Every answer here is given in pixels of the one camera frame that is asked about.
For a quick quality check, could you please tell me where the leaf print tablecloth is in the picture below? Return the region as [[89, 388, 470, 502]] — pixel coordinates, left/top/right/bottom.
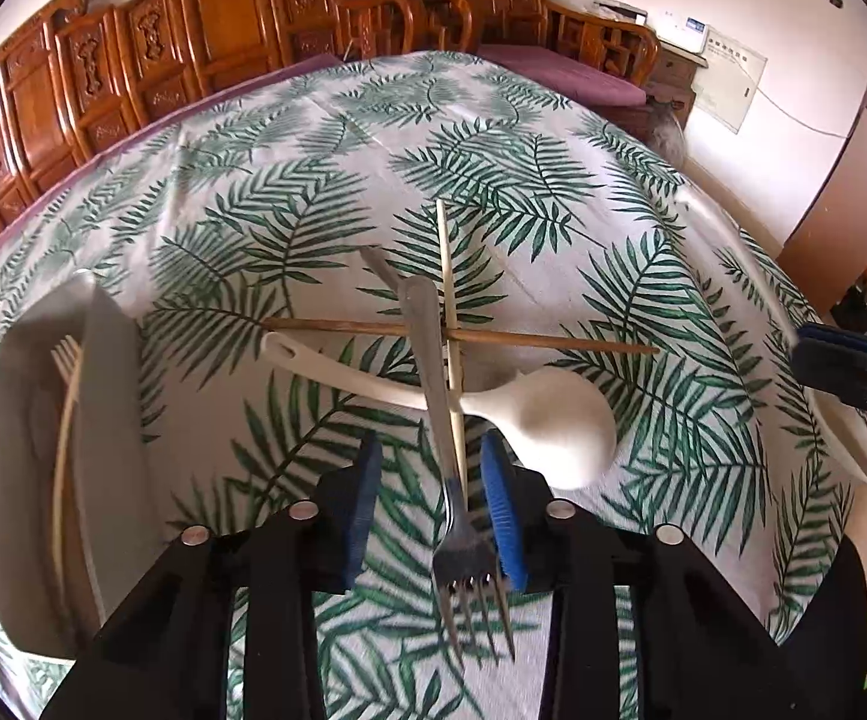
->
[[0, 51, 867, 720]]

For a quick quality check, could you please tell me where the light bamboo chopstick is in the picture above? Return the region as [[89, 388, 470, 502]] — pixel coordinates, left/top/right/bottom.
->
[[435, 198, 471, 497]]

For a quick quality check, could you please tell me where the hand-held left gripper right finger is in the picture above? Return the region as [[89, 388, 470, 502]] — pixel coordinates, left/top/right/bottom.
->
[[479, 430, 817, 720]]

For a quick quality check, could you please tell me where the grey rectangular tin container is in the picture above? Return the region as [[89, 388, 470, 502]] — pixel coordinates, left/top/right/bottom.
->
[[0, 270, 148, 662]]

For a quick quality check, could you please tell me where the metal fork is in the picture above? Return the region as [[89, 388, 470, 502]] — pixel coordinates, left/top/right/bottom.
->
[[397, 275, 518, 674]]

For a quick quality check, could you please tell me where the wooden door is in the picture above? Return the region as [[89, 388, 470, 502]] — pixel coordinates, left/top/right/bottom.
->
[[778, 101, 867, 316]]

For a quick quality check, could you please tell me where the brown wooden chopstick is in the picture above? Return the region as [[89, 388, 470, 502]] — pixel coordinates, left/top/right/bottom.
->
[[260, 316, 661, 356]]

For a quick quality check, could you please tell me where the wooden side table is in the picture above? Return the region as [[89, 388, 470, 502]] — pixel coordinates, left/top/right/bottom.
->
[[644, 36, 698, 117]]

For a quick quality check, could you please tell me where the purple armchair cushion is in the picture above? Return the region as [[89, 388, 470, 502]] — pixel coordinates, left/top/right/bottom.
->
[[476, 43, 647, 109]]

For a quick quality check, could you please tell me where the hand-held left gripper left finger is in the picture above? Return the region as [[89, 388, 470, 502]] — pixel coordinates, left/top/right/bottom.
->
[[39, 431, 384, 720]]

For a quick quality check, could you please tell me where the cream plastic spoon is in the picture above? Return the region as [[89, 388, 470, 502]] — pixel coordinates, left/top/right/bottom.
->
[[259, 331, 619, 490], [814, 388, 867, 486]]

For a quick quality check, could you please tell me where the white wall cable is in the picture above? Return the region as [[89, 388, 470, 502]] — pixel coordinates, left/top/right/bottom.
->
[[755, 86, 854, 140]]

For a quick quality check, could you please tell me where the purple sofa cushion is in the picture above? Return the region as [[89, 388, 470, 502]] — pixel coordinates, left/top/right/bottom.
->
[[272, 52, 348, 87]]

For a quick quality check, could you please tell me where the person's black clothing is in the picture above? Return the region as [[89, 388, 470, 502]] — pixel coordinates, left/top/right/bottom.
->
[[776, 531, 867, 720]]

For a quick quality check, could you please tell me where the carved wooden sofa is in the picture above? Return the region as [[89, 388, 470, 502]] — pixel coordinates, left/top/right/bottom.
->
[[0, 0, 419, 271]]

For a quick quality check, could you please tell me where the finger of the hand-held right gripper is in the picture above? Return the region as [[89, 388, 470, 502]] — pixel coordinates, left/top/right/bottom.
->
[[791, 345, 867, 412], [795, 322, 867, 355]]

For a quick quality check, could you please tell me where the cream plastic fork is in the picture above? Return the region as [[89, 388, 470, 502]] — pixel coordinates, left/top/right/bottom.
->
[[49, 334, 86, 616]]

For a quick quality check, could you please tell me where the grey fuzzy bundle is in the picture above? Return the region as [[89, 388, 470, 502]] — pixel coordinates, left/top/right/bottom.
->
[[639, 94, 691, 166]]

